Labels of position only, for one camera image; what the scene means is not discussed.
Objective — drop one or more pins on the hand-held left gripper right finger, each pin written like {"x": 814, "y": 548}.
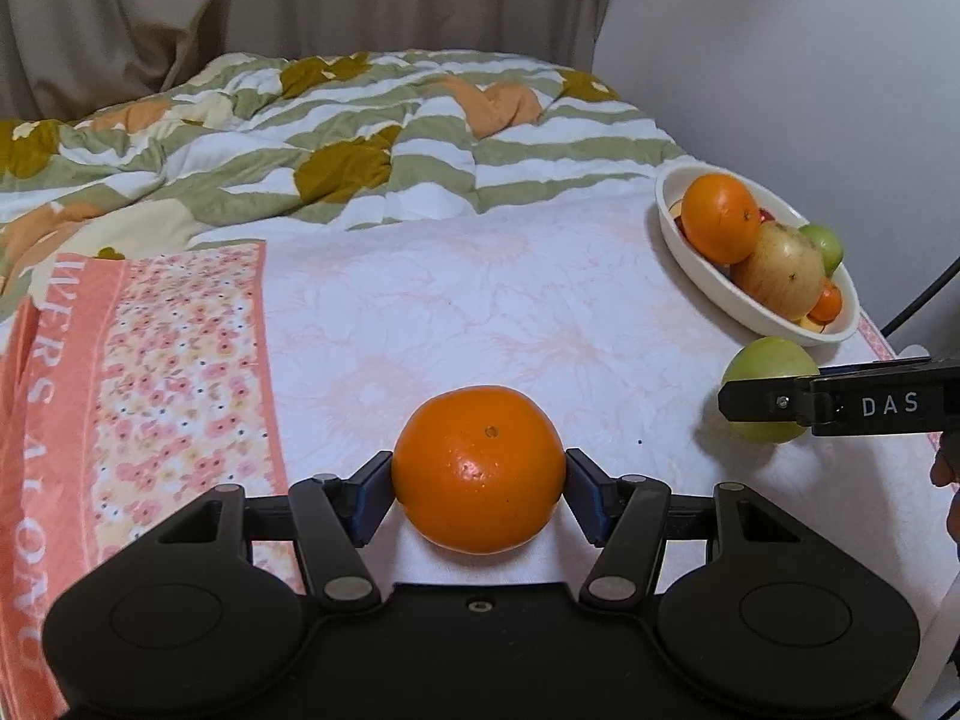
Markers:
{"x": 589, "y": 495}

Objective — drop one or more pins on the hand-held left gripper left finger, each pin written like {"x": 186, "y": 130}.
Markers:
{"x": 367, "y": 499}

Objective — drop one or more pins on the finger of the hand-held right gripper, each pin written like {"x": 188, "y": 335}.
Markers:
{"x": 892, "y": 367}
{"x": 765, "y": 399}

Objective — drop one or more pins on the large green apple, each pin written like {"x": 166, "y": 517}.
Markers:
{"x": 769, "y": 360}

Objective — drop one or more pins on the small mandarin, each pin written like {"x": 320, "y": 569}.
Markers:
{"x": 827, "y": 301}

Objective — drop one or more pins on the large orange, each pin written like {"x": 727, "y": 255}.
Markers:
{"x": 478, "y": 465}
{"x": 718, "y": 217}

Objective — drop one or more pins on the white oval bowl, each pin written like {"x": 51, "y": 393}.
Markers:
{"x": 709, "y": 292}

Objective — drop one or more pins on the large yellow apple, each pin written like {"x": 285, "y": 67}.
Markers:
{"x": 780, "y": 270}

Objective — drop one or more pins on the small green apple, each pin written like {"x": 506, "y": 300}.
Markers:
{"x": 825, "y": 244}

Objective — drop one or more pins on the person's right hand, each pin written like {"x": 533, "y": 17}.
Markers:
{"x": 943, "y": 471}

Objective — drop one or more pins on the white plastic board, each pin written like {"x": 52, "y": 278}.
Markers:
{"x": 913, "y": 351}

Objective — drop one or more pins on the green striped floral quilt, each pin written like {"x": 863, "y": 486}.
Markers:
{"x": 225, "y": 187}

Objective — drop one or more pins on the beige curtain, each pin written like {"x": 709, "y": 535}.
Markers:
{"x": 337, "y": 7}

